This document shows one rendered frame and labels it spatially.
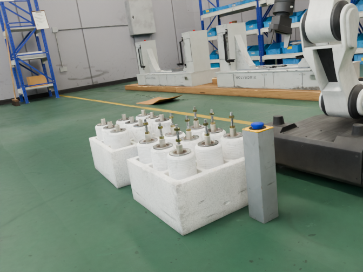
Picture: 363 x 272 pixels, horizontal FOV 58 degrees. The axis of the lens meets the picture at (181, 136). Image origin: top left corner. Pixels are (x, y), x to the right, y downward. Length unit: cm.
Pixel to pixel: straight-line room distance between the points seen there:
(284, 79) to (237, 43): 88
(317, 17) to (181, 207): 86
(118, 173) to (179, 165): 53
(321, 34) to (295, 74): 190
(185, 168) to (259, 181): 24
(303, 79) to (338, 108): 174
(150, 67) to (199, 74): 137
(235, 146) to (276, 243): 36
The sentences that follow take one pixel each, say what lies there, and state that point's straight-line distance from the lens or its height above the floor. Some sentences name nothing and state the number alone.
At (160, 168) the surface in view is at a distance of 117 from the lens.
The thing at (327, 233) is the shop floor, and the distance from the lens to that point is 110.
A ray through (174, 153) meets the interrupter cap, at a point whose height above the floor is 25.
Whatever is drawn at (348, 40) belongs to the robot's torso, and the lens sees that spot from 137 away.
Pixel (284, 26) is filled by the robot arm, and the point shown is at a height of 62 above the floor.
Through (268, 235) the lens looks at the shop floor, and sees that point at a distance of 108.
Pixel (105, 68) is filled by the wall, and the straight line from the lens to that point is 774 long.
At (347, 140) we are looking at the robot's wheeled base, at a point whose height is 20.
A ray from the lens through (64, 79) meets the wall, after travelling 744.
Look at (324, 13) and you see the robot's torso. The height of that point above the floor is 64.
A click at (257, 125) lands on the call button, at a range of 103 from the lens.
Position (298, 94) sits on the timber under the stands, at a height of 5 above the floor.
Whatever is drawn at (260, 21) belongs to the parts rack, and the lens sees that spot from 701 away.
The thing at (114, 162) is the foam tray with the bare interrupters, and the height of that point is 13.
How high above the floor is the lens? 58
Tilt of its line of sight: 15 degrees down
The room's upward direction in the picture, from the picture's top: 8 degrees counter-clockwise
